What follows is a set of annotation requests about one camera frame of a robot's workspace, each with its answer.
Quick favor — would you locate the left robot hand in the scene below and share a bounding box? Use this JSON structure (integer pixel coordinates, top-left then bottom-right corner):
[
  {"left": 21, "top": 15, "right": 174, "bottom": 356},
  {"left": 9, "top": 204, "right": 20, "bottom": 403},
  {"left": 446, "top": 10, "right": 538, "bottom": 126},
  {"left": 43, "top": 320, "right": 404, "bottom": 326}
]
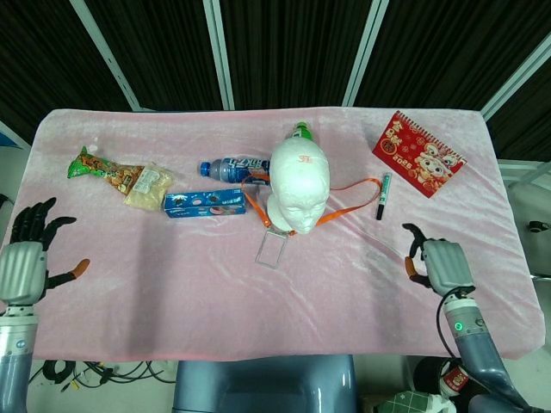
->
[{"left": 0, "top": 197, "right": 91, "bottom": 309}]

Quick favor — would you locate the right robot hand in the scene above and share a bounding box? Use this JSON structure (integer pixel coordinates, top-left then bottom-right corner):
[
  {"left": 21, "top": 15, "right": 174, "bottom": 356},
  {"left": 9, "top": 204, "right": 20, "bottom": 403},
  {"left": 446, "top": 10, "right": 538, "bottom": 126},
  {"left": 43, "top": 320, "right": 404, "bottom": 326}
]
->
[{"left": 402, "top": 222, "right": 477, "bottom": 298}]

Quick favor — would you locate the orange lanyard strap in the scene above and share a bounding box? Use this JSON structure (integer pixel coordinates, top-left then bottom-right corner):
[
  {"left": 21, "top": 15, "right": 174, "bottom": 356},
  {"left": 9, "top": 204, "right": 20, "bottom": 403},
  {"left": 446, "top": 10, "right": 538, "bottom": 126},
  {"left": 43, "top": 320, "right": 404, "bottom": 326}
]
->
[{"left": 240, "top": 174, "right": 384, "bottom": 237}]

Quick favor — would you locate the silver badge holder frame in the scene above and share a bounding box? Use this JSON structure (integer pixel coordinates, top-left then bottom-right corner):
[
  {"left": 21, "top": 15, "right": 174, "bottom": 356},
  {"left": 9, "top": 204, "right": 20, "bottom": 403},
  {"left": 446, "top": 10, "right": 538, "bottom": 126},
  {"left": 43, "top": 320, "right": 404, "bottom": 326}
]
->
[{"left": 257, "top": 230, "right": 288, "bottom": 270}]

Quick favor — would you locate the white foam mannequin head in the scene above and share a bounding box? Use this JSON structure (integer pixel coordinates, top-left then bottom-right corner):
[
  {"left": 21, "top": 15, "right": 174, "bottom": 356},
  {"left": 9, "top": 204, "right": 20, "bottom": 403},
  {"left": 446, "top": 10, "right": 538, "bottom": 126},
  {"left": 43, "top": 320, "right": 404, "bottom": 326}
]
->
[{"left": 265, "top": 137, "right": 331, "bottom": 236}]

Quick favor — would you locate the green black marker pen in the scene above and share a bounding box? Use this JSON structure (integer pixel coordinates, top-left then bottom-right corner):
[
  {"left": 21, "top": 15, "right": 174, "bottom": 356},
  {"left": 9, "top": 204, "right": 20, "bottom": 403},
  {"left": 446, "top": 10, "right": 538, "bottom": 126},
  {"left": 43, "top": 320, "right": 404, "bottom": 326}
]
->
[{"left": 375, "top": 172, "right": 392, "bottom": 221}]

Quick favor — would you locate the red labelled cup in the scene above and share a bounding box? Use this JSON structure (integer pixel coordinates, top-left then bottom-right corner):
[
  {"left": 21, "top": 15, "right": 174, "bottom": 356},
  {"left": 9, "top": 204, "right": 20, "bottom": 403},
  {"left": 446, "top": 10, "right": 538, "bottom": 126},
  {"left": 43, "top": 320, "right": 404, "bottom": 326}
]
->
[{"left": 441, "top": 361, "right": 473, "bottom": 397}]

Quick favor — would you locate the red 2026 desk calendar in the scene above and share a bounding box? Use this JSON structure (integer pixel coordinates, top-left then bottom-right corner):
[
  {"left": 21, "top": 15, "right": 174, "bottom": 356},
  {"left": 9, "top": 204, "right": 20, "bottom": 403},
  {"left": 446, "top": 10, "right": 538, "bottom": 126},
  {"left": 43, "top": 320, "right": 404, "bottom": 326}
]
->
[{"left": 372, "top": 110, "right": 468, "bottom": 199}]

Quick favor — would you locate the green orange snack bag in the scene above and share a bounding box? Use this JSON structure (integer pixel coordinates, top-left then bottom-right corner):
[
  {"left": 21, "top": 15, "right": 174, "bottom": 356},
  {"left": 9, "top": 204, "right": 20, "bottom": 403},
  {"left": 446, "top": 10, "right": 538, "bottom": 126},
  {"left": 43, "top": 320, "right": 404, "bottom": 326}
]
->
[{"left": 65, "top": 145, "right": 145, "bottom": 194}]

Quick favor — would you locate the green white checked box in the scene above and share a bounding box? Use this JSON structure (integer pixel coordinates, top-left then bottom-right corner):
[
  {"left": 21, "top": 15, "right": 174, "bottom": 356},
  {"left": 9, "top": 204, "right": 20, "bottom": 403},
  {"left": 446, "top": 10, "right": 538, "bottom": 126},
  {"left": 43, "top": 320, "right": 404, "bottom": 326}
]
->
[{"left": 378, "top": 389, "right": 457, "bottom": 413}]

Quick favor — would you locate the clear bag of pale snacks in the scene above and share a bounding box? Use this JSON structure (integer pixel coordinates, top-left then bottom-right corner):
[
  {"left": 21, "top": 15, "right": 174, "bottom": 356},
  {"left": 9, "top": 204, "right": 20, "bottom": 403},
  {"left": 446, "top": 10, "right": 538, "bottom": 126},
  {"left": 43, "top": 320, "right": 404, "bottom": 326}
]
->
[{"left": 123, "top": 164, "right": 177, "bottom": 212}]

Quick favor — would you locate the blue Oreo cookie box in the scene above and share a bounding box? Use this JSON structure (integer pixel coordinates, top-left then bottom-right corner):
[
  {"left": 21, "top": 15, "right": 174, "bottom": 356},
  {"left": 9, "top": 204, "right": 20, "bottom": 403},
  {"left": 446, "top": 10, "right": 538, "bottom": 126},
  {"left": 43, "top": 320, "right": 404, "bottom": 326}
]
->
[{"left": 162, "top": 188, "right": 249, "bottom": 219}]

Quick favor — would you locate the pink velvet tablecloth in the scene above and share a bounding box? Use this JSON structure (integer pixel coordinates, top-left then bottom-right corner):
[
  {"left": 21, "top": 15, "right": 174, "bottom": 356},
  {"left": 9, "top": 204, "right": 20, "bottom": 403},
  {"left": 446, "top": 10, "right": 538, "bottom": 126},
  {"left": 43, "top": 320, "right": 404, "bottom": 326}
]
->
[{"left": 0, "top": 107, "right": 546, "bottom": 362}]

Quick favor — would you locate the green capped bottle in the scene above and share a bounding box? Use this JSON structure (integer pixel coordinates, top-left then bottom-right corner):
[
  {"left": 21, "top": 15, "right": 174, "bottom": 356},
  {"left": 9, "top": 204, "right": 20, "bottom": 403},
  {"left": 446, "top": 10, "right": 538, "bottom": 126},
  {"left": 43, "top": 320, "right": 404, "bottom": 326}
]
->
[{"left": 287, "top": 121, "right": 314, "bottom": 143}]

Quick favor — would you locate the blue grey robot torso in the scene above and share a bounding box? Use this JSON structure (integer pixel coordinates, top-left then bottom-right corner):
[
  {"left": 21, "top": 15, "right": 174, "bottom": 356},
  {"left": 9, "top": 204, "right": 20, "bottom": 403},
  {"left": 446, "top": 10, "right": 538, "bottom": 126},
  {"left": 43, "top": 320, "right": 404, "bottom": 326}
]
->
[{"left": 171, "top": 354, "right": 358, "bottom": 413}]

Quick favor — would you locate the blue drink bottle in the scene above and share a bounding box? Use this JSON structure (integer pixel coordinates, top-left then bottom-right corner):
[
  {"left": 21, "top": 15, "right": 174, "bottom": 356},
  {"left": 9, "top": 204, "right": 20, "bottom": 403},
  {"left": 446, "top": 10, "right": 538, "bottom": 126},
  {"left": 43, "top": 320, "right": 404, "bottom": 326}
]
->
[{"left": 198, "top": 155, "right": 272, "bottom": 184}]

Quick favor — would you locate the black pleated curtain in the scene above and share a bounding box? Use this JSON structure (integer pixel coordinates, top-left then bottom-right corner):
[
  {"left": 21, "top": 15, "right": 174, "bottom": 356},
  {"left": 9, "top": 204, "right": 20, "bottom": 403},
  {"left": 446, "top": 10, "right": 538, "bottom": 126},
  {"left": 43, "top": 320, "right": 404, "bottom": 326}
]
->
[{"left": 0, "top": 0, "right": 551, "bottom": 160}]

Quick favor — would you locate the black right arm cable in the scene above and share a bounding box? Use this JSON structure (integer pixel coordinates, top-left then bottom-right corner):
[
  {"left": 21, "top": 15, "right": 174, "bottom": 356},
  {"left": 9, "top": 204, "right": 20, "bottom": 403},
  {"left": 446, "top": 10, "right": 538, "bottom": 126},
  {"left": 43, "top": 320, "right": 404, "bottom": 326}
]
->
[{"left": 436, "top": 287, "right": 535, "bottom": 412}]

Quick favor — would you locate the black floor cable tangle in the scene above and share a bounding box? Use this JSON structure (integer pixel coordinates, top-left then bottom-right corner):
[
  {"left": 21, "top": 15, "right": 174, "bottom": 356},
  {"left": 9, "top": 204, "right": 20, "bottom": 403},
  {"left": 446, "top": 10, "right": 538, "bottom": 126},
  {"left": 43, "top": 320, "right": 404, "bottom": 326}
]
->
[{"left": 40, "top": 359, "right": 177, "bottom": 392}]

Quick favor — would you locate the white frame post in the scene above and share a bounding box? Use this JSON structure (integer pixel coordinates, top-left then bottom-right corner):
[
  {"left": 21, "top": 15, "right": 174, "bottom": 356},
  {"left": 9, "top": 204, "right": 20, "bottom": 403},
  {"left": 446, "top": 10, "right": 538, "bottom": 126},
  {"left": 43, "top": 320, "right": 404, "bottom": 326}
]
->
[
  {"left": 202, "top": 0, "right": 237, "bottom": 111},
  {"left": 68, "top": 0, "right": 143, "bottom": 112},
  {"left": 0, "top": 120, "right": 32, "bottom": 151},
  {"left": 343, "top": 0, "right": 391, "bottom": 108},
  {"left": 480, "top": 29, "right": 551, "bottom": 120}
]

